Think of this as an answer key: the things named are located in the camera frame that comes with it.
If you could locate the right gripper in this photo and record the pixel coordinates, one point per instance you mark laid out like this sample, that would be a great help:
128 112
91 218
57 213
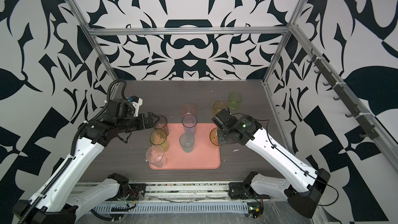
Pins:
222 140

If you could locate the tall green glass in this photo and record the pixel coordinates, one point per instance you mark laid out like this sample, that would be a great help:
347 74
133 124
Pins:
159 138

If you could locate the short green glass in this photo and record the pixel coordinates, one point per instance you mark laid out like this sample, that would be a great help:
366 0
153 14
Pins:
234 100

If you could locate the tall yellow glass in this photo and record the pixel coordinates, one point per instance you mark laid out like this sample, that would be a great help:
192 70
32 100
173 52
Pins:
213 137

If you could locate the short yellow glass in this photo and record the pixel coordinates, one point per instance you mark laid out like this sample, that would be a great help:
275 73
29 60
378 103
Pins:
218 106

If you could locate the short pink glass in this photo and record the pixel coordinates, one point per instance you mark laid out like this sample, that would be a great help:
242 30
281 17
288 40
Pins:
187 109

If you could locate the white cable duct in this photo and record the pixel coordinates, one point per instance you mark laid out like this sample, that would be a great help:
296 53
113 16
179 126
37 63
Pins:
175 208

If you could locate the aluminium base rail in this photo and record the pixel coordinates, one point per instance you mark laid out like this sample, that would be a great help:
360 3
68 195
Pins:
186 191

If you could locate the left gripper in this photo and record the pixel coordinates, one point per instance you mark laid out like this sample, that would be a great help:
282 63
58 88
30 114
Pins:
143 124

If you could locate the black hook rail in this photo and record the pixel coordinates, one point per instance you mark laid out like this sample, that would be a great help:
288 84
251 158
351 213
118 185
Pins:
341 89

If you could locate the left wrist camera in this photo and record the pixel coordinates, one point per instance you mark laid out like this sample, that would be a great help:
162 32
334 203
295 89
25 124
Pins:
123 108

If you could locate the pink tray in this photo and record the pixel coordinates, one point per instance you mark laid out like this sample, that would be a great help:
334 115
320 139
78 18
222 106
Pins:
205 155

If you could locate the teal glass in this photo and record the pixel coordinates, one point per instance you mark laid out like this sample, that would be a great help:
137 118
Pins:
187 141

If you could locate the tall clear glass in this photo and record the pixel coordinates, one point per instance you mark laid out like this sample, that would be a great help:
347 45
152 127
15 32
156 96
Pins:
155 156

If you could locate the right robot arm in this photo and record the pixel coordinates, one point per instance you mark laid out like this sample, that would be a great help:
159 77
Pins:
302 186

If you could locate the tall dark grey glass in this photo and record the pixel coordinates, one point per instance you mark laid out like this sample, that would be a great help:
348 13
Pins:
162 124

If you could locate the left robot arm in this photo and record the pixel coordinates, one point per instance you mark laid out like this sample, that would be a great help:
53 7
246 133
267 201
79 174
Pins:
52 203

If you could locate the tall blue glass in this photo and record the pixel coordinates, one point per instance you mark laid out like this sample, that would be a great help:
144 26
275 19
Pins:
189 122

